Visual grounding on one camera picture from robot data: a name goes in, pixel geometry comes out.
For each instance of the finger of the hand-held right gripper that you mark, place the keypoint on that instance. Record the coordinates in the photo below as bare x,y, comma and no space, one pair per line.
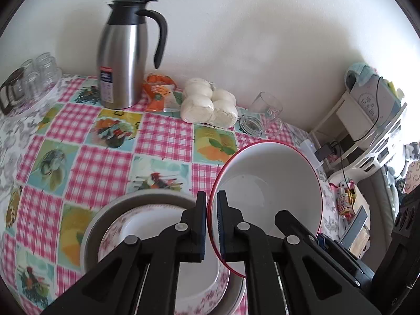
341,252

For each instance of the white plastic box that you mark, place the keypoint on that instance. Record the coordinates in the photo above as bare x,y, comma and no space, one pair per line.
310,152

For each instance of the white round tray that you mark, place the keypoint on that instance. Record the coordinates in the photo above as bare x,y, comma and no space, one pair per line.
42,96

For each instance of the teal cloth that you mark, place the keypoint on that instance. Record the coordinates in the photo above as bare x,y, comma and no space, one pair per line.
359,70

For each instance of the orange snack packet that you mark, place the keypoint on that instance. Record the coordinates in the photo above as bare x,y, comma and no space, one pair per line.
157,93

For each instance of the stainless steel plate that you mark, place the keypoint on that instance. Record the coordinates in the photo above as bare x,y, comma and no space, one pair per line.
95,233

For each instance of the pink checked tablecloth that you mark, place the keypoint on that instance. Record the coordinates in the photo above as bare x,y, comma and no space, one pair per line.
98,167

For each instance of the colourful snack packet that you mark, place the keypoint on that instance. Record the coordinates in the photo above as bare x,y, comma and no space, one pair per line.
344,200

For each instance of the bag of steamed buns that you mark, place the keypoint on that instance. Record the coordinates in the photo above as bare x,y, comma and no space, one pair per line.
203,105

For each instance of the glass teapot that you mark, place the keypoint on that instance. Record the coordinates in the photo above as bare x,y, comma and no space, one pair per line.
13,88

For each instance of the strawberry print bowl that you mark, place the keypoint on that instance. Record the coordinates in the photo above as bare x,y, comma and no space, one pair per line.
272,183

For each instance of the white shelf rack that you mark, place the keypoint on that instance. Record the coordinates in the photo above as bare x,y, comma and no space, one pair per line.
370,157

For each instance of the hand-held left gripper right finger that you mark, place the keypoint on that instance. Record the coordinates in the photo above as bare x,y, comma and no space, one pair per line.
226,233

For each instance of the stainless steel thermos jug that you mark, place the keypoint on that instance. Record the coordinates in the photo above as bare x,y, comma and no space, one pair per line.
121,55

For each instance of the grey flat device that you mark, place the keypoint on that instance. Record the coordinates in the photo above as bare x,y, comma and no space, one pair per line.
356,224

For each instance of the black charger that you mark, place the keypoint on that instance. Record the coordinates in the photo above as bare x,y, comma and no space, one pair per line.
326,152

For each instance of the pink floral rim plate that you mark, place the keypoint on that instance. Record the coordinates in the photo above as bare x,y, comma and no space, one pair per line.
141,220

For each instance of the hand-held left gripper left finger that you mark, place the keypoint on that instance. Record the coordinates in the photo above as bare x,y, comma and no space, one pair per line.
197,229

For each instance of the grey printed box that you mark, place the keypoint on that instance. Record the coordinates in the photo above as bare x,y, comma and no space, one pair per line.
367,101

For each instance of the plain glass mug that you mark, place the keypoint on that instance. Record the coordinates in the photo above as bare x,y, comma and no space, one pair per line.
252,124

